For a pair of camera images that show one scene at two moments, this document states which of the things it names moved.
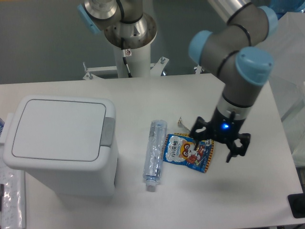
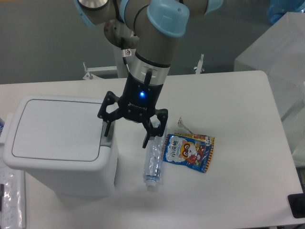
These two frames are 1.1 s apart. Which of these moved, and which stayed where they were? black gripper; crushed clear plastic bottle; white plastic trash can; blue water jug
Moved: black gripper
Stayed: white plastic trash can; blue water jug; crushed clear plastic bottle
